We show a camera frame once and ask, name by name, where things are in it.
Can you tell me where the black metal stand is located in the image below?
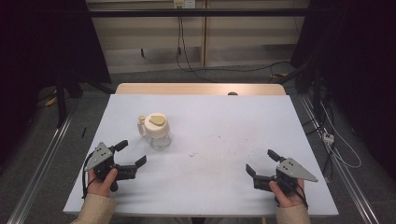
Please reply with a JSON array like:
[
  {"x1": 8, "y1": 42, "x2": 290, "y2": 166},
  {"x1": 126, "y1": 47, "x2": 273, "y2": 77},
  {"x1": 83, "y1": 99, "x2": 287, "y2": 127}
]
[{"x1": 53, "y1": 69, "x2": 84, "y2": 129}]

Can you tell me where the person's right hand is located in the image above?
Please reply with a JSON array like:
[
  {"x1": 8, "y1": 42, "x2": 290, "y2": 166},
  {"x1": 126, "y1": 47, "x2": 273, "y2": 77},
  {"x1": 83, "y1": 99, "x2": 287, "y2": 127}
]
[{"x1": 268, "y1": 178, "x2": 308, "y2": 209}]

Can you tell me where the black horizontal metal bar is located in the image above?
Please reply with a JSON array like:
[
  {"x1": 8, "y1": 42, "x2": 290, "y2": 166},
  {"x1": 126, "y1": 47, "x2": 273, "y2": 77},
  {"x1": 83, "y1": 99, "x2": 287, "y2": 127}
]
[{"x1": 88, "y1": 7, "x2": 310, "y2": 19}]

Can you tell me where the person's left hand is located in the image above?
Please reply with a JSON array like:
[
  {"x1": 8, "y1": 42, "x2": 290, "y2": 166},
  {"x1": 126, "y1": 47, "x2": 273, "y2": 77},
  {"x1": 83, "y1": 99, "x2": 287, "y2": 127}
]
[{"x1": 87, "y1": 167, "x2": 119, "y2": 198}]

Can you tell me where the white table cover sheet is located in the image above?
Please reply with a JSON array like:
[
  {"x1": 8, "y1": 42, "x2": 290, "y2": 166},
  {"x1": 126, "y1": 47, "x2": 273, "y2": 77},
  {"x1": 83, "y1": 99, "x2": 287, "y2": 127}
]
[{"x1": 63, "y1": 93, "x2": 340, "y2": 217}]

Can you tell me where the hand-held gripper black cable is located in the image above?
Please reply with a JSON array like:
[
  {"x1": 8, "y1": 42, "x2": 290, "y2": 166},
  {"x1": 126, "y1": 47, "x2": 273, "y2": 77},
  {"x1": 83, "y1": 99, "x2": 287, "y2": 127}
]
[
  {"x1": 274, "y1": 182, "x2": 310, "y2": 210},
  {"x1": 80, "y1": 151, "x2": 96, "y2": 201}
]

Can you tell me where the left hand-held gripper black cable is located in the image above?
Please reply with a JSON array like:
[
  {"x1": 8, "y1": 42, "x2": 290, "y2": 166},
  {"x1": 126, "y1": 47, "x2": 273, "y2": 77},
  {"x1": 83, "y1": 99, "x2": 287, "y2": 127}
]
[{"x1": 80, "y1": 151, "x2": 96, "y2": 201}]

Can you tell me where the white cable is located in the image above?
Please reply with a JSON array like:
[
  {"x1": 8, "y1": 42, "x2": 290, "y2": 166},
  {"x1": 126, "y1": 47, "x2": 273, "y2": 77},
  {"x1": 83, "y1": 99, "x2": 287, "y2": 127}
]
[{"x1": 319, "y1": 102, "x2": 363, "y2": 170}]

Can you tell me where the wooden table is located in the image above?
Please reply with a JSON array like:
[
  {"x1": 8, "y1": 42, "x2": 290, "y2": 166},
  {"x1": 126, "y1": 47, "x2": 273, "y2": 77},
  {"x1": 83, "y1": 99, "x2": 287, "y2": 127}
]
[{"x1": 115, "y1": 82, "x2": 287, "y2": 96}]

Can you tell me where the bundle of black cables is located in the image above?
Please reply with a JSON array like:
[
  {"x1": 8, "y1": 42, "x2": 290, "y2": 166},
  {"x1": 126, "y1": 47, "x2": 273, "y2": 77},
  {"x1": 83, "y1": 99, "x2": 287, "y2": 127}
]
[{"x1": 294, "y1": 60, "x2": 336, "y2": 176}]

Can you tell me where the aluminium floor rail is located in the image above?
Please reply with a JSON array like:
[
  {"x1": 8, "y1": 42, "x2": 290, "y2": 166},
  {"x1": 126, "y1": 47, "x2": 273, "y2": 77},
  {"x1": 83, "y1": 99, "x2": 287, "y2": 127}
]
[
  {"x1": 299, "y1": 94, "x2": 381, "y2": 224},
  {"x1": 7, "y1": 114, "x2": 73, "y2": 224}
]

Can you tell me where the long black floor cable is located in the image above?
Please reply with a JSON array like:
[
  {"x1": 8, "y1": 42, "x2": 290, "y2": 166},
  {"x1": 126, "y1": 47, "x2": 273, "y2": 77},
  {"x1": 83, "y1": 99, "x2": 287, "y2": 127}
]
[{"x1": 175, "y1": 15, "x2": 291, "y2": 84}]

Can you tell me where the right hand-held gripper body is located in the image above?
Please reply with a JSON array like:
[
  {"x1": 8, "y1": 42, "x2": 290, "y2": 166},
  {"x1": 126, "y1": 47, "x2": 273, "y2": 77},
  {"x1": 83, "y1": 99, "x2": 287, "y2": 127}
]
[{"x1": 253, "y1": 156, "x2": 319, "y2": 198}]

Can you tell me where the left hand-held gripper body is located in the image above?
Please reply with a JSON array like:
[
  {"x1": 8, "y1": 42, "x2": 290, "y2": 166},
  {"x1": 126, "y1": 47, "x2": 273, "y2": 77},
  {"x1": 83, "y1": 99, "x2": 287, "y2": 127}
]
[{"x1": 83, "y1": 141, "x2": 138, "y2": 192}]

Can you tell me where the glass cup with cream lid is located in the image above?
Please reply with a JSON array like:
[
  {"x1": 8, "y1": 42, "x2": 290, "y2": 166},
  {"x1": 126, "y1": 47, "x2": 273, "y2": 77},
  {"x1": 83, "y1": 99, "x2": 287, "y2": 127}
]
[{"x1": 136, "y1": 112, "x2": 173, "y2": 150}]

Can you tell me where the wooden vertical post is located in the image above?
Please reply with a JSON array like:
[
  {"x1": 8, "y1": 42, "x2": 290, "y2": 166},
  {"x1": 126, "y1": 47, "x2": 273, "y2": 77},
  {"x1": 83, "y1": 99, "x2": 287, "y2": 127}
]
[{"x1": 200, "y1": 0, "x2": 209, "y2": 68}]

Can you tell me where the right hand-held gripper black cable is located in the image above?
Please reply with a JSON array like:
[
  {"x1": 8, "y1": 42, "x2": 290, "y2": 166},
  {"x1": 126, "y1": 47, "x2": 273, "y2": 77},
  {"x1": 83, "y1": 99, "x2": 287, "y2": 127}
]
[{"x1": 274, "y1": 182, "x2": 310, "y2": 210}]

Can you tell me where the black curtain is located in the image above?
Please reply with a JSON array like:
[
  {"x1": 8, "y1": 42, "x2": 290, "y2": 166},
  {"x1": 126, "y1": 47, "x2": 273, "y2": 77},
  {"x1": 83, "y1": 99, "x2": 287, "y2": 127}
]
[
  {"x1": 0, "y1": 0, "x2": 112, "y2": 166},
  {"x1": 290, "y1": 0, "x2": 396, "y2": 183}
]

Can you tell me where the white power plug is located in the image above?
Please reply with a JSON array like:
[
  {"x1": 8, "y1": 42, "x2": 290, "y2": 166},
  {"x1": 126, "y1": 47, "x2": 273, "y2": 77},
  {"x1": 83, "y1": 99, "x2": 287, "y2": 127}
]
[{"x1": 322, "y1": 132, "x2": 336, "y2": 146}]

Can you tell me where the white wall socket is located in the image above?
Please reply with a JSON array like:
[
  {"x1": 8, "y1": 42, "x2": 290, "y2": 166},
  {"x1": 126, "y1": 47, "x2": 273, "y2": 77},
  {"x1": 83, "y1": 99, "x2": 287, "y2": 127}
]
[{"x1": 173, "y1": 0, "x2": 197, "y2": 9}]

